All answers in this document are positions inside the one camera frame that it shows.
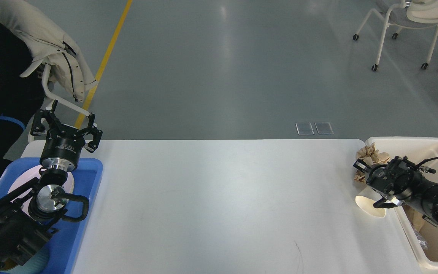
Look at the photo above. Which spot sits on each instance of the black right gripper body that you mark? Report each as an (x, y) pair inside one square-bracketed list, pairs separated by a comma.
[(383, 178)]

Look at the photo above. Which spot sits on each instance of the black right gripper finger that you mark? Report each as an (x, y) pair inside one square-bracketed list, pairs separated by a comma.
[(362, 167), (387, 202)]

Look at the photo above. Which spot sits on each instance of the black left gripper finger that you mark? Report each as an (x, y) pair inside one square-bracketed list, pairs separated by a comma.
[(45, 123), (92, 130)]

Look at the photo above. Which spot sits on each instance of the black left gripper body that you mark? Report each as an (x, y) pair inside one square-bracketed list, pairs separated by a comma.
[(62, 149)]

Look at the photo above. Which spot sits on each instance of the brown paper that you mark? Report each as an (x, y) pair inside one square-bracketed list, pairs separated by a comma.
[(370, 155)]

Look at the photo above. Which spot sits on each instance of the white tissue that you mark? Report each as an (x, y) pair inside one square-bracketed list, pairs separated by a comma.
[(365, 201)]

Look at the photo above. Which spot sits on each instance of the brown paper bag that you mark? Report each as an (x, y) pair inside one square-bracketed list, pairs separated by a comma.
[(417, 220)]

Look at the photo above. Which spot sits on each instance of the pink plate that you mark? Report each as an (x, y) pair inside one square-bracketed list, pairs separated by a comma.
[(43, 202)]

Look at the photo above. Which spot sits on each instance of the teal mug yellow inside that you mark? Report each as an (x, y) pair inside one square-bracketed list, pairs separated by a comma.
[(35, 265)]

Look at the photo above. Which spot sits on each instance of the aluminium foil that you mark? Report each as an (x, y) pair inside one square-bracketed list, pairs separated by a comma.
[(421, 240)]

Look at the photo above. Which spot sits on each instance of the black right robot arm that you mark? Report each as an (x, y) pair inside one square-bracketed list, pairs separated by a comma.
[(419, 193)]

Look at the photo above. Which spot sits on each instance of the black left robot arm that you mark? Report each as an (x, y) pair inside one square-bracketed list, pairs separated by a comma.
[(28, 214)]

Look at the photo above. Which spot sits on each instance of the white plastic bin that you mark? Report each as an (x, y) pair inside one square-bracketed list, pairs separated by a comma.
[(416, 149)]

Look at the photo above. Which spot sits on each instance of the chair with beige coat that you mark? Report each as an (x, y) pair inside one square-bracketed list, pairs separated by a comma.
[(53, 51)]

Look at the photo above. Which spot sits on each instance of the white chair on wheels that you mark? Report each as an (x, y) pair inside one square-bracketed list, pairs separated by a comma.
[(405, 14)]

